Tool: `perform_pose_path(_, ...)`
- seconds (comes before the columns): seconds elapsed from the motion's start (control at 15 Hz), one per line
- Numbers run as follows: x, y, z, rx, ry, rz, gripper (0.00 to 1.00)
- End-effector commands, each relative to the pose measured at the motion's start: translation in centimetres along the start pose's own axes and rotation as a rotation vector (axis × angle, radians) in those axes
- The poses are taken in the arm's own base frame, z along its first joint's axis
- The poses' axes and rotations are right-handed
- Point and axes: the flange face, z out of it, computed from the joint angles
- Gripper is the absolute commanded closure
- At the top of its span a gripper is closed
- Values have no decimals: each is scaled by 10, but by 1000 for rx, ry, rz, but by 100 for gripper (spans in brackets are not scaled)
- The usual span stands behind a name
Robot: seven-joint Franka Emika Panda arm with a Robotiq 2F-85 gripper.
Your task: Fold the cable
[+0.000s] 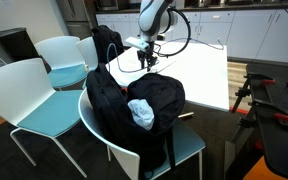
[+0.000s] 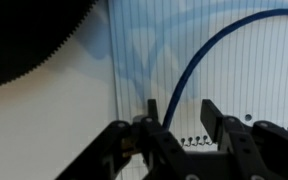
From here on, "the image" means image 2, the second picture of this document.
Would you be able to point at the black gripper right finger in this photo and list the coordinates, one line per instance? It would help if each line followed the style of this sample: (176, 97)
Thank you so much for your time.
(237, 140)

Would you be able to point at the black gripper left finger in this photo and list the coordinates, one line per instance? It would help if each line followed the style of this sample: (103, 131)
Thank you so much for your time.
(157, 140)

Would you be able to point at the large open black backpack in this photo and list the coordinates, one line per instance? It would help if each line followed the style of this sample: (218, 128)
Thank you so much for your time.
(17, 33)

